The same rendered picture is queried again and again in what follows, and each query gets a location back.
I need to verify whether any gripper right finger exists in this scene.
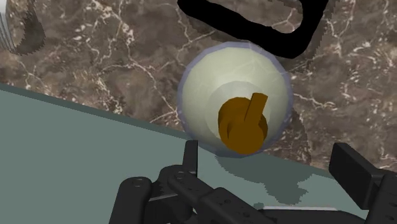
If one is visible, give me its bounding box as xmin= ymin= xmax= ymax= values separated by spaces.
xmin=328 ymin=143 xmax=397 ymax=224

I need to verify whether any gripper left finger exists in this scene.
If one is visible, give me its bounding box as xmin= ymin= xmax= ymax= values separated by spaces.
xmin=108 ymin=139 xmax=275 ymax=224

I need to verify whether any pale bottle with brown pump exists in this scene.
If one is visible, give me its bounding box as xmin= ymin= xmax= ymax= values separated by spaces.
xmin=176 ymin=40 xmax=294 ymax=159

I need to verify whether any black curved loop object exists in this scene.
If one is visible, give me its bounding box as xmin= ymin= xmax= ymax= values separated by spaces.
xmin=177 ymin=0 xmax=330 ymax=59

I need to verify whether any white ribbed object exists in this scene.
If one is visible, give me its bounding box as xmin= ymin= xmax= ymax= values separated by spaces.
xmin=0 ymin=11 xmax=17 ymax=54

